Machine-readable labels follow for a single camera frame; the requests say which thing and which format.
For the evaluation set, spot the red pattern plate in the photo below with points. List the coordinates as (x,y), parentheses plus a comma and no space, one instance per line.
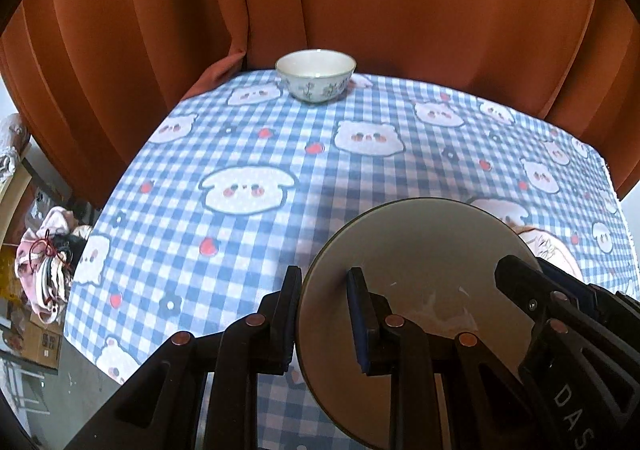
(560,255)

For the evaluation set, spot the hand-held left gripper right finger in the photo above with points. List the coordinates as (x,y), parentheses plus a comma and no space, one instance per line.
(357,320)

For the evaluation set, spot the white crumpled cloth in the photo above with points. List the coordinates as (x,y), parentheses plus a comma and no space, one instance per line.
(10,150)

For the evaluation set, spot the white bowl green leaves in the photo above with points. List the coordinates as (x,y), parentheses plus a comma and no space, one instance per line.
(425,250)

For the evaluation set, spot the orange curtain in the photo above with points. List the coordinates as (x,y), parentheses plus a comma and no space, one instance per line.
(400,5)

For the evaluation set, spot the white bowl blue flowers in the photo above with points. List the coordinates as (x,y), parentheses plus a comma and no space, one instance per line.
(315,62)

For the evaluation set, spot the pink cloth pile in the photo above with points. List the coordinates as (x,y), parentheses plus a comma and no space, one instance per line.
(55,222)

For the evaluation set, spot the blue checkered tablecloth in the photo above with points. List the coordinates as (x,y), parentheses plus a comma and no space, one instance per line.
(250,140)

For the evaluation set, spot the cardboard box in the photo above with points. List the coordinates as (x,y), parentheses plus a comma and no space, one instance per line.
(35,340)

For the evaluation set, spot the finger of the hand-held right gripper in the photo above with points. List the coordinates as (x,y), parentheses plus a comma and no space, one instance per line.
(565,275)
(520,280)

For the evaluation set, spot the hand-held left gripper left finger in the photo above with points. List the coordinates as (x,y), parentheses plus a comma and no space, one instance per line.
(287,325)

